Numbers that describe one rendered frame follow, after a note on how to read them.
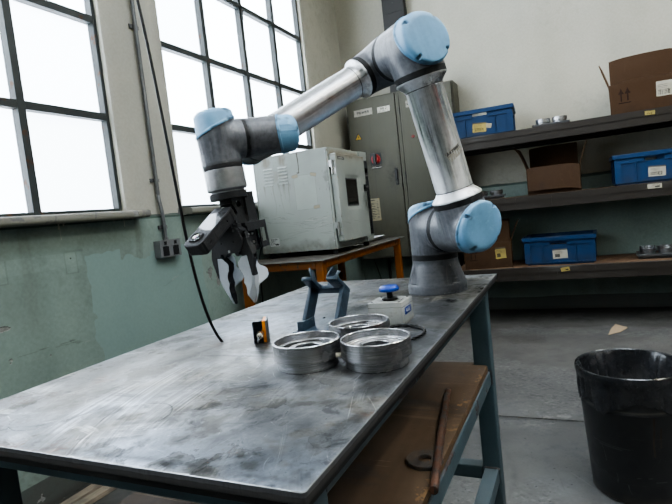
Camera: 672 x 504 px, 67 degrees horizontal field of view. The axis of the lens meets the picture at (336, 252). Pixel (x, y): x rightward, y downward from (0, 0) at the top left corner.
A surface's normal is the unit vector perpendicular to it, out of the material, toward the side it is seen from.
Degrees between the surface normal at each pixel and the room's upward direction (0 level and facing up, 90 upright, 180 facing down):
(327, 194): 90
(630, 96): 93
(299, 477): 0
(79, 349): 90
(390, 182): 90
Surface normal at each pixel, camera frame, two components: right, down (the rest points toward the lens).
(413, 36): 0.36, -0.10
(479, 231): 0.44, 0.15
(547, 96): -0.42, 0.11
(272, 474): -0.11, -0.99
